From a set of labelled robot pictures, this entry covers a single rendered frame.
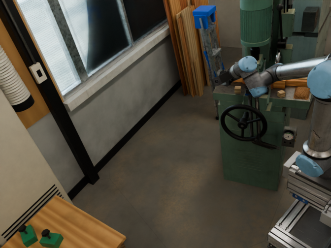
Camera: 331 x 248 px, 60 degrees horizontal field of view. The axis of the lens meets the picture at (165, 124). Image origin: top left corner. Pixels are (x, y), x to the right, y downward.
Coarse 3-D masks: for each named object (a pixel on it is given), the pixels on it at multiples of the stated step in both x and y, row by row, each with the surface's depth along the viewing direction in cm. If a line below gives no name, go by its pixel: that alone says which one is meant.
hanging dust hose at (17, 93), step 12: (0, 48) 169; (0, 60) 167; (0, 72) 168; (12, 72) 174; (0, 84) 172; (12, 84) 176; (24, 84) 185; (12, 96) 179; (24, 96) 183; (24, 108) 185
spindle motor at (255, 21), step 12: (240, 0) 161; (252, 0) 155; (264, 0) 154; (240, 12) 167; (252, 12) 159; (264, 12) 159; (240, 24) 171; (252, 24) 163; (264, 24) 163; (240, 36) 177; (252, 36) 168; (264, 36) 167
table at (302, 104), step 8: (216, 88) 198; (224, 88) 196; (232, 88) 195; (280, 88) 185; (288, 88) 183; (216, 96) 196; (224, 96) 193; (232, 96) 190; (240, 96) 188; (272, 96) 179; (288, 96) 176; (272, 104) 181; (280, 104) 179; (288, 104) 176; (296, 104) 174; (304, 104) 172; (264, 112) 176
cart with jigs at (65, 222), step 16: (48, 208) 190; (64, 208) 188; (32, 224) 182; (48, 224) 180; (64, 224) 178; (80, 224) 176; (96, 224) 174; (16, 240) 175; (32, 240) 169; (48, 240) 165; (64, 240) 169; (80, 240) 167; (96, 240) 165; (112, 240) 163
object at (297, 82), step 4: (236, 80) 199; (240, 80) 198; (288, 80) 183; (292, 80) 182; (296, 80) 181; (300, 80) 181; (304, 80) 180; (288, 84) 185; (292, 84) 184; (296, 84) 182; (300, 84) 181; (304, 84) 180
